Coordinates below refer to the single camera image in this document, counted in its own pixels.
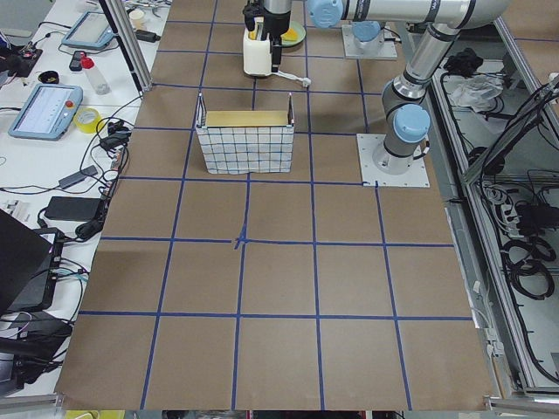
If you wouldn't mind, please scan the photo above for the teach pendant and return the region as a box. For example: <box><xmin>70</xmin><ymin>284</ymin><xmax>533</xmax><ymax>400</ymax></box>
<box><xmin>8</xmin><ymin>84</ymin><xmax>83</xmax><ymax>141</ymax></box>
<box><xmin>61</xmin><ymin>11</ymin><xmax>114</xmax><ymax>51</ymax></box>

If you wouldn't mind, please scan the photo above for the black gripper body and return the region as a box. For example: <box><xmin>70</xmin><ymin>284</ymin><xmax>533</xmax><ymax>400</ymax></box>
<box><xmin>261</xmin><ymin>0</ymin><xmax>291</xmax><ymax>44</ymax></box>

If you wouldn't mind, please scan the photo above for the yellow tape roll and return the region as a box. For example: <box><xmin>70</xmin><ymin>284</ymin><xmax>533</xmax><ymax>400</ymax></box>
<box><xmin>72</xmin><ymin>107</ymin><xmax>101</xmax><ymax>134</ymax></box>

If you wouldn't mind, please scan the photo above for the black laptop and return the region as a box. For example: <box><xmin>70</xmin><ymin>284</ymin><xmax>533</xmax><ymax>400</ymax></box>
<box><xmin>1</xmin><ymin>211</ymin><xmax>63</xmax><ymax>314</ymax></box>

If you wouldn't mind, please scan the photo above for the light green plate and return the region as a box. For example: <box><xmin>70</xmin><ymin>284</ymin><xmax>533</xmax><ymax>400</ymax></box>
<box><xmin>281</xmin><ymin>21</ymin><xmax>307</xmax><ymax>47</ymax></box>

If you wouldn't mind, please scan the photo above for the teach pendant far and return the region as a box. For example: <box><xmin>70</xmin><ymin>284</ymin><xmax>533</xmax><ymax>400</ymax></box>
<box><xmin>61</xmin><ymin>11</ymin><xmax>114</xmax><ymax>51</ymax></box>

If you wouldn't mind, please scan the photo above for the white toaster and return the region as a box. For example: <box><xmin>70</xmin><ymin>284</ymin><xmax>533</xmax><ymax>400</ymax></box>
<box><xmin>243</xmin><ymin>30</ymin><xmax>272</xmax><ymax>77</ymax></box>

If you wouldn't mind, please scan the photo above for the teach pendant near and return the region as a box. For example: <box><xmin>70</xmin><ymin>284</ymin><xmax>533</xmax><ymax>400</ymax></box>
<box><xmin>8</xmin><ymin>84</ymin><xmax>83</xmax><ymax>141</ymax></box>

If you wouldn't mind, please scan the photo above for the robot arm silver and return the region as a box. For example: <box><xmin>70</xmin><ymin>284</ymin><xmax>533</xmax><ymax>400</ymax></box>
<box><xmin>308</xmin><ymin>0</ymin><xmax>509</xmax><ymax>175</ymax></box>
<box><xmin>242</xmin><ymin>1</ymin><xmax>383</xmax><ymax>86</ymax></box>

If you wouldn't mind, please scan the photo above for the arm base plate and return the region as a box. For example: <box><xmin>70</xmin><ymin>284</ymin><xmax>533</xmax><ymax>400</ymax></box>
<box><xmin>356</xmin><ymin>134</ymin><xmax>430</xmax><ymax>188</ymax></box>
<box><xmin>342</xmin><ymin>22</ymin><xmax>397</xmax><ymax>60</ymax></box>

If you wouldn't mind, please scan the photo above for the orange bread on plate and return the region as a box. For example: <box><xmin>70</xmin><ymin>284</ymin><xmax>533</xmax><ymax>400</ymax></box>
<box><xmin>281</xmin><ymin>27</ymin><xmax>297</xmax><ymax>42</ymax></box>

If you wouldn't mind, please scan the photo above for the aluminium frame post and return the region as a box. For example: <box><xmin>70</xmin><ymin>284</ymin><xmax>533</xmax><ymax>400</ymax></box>
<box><xmin>100</xmin><ymin>0</ymin><xmax>152</xmax><ymax>93</ymax></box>

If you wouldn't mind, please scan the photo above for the clear bottle red cap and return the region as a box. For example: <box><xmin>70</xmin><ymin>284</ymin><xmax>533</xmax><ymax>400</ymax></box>
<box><xmin>80</xmin><ymin>55</ymin><xmax>111</xmax><ymax>95</ymax></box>

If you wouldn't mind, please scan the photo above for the checkered fabric wooden basket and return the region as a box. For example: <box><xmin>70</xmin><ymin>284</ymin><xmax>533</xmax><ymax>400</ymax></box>
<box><xmin>196</xmin><ymin>94</ymin><xmax>295</xmax><ymax>175</ymax></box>

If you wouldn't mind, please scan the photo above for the white toaster power cable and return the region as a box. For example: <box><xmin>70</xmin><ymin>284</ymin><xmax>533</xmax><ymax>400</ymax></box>
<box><xmin>274</xmin><ymin>70</ymin><xmax>313</xmax><ymax>86</ymax></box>

